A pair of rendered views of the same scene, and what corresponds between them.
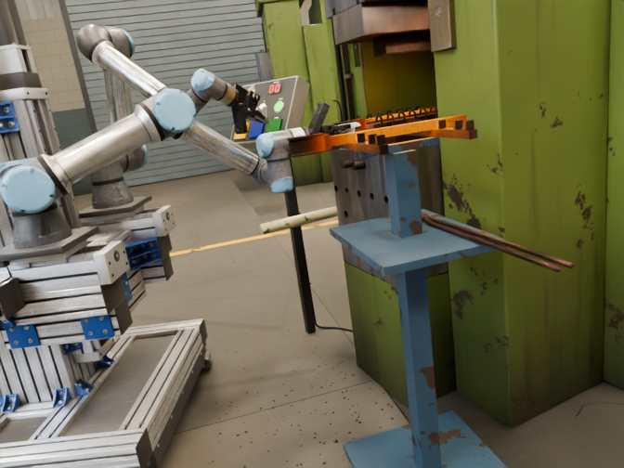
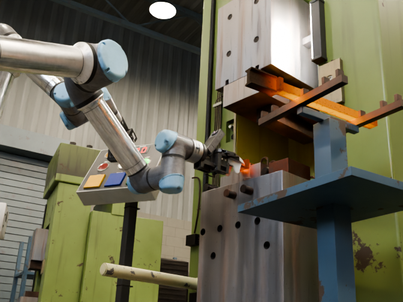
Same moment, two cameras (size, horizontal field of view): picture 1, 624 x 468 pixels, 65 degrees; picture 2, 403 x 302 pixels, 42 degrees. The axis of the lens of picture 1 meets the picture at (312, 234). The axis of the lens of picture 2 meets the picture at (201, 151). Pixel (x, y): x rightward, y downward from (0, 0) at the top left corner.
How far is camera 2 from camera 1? 0.89 m
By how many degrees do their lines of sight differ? 41
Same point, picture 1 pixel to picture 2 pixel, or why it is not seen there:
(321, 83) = (96, 268)
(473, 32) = (361, 88)
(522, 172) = not seen: outside the picture
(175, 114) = (114, 60)
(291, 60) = (70, 239)
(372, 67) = (243, 144)
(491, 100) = (382, 135)
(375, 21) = not seen: hidden behind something
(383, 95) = not seen: hidden behind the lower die
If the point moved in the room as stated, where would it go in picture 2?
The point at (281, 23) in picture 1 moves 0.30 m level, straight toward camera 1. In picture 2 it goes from (71, 204) to (74, 198)
